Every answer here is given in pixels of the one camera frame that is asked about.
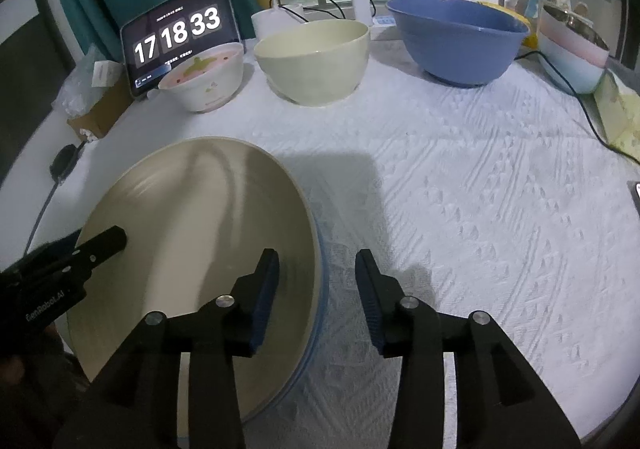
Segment beige plate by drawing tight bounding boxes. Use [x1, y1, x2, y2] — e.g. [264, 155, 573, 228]
[67, 137, 320, 417]

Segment pink strawberry bowl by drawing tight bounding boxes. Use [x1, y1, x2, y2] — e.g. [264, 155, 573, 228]
[157, 42, 244, 113]

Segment cream bowl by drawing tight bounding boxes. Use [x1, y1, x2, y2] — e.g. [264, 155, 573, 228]
[254, 19, 370, 107]

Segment large blue bowl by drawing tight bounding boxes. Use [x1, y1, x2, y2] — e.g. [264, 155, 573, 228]
[387, 0, 529, 87]

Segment stacked pastel bowls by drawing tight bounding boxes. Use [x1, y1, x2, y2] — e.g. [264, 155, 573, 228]
[537, 4, 610, 95]

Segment black round puck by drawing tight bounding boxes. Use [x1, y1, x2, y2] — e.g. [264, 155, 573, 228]
[49, 144, 84, 184]

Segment cardboard box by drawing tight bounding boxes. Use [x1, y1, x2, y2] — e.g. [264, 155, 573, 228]
[67, 73, 132, 142]

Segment small white box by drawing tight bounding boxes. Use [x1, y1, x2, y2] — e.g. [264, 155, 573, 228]
[91, 60, 124, 88]

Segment smartphone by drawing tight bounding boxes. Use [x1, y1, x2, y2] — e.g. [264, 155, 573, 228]
[627, 180, 640, 214]

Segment tablet showing clock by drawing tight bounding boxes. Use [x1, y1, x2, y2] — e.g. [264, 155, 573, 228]
[120, 0, 241, 98]

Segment white desk lamp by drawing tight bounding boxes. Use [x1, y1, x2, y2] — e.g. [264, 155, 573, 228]
[250, 4, 306, 41]

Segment yellow paper bag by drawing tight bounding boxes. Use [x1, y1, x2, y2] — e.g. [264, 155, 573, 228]
[593, 70, 640, 160]

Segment white charger block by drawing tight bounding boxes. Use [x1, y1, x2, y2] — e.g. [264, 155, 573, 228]
[352, 0, 375, 27]

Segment white power strip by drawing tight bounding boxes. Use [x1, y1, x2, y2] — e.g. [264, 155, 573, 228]
[370, 15, 400, 41]

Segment black cable over table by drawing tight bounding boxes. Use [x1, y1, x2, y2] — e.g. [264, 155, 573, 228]
[514, 48, 640, 167]

